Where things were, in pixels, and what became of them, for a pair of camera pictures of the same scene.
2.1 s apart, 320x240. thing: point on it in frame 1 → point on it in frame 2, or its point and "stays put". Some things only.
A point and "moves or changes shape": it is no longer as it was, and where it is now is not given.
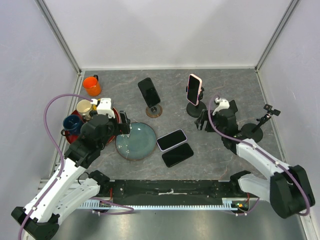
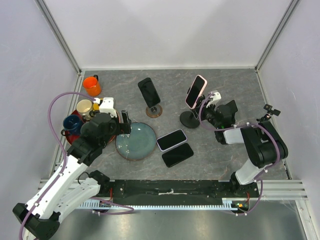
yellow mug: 94,106 stays put
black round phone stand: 195,111 moves or changes shape
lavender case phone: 171,139 stays put
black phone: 177,154 stays put
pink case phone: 194,88 moves or changes shape
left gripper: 121,128 stays put
